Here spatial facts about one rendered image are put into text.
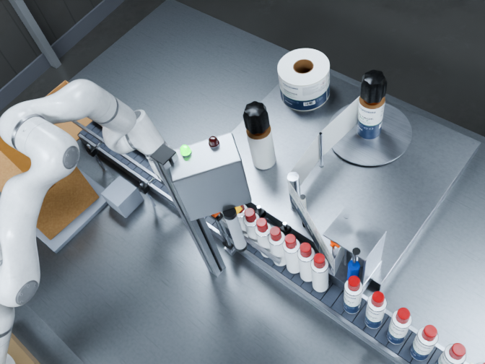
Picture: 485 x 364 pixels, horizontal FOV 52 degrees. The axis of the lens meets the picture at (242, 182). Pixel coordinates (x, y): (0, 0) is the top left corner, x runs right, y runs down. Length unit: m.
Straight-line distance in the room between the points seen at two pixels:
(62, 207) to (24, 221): 0.57
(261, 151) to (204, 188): 0.59
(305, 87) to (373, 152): 0.35
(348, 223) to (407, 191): 0.43
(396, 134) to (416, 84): 1.44
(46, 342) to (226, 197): 0.89
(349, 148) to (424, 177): 0.28
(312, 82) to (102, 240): 0.98
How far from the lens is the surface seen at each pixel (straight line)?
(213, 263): 1.64
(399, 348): 1.58
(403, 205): 1.78
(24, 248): 1.40
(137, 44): 2.58
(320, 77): 1.93
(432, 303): 1.70
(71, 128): 2.32
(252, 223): 1.55
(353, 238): 1.40
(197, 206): 1.26
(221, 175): 1.17
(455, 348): 1.40
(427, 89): 3.34
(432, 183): 1.84
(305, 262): 1.49
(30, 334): 1.90
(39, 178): 1.29
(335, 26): 3.74
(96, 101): 1.36
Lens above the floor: 2.40
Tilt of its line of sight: 56 degrees down
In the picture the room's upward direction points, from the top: 15 degrees counter-clockwise
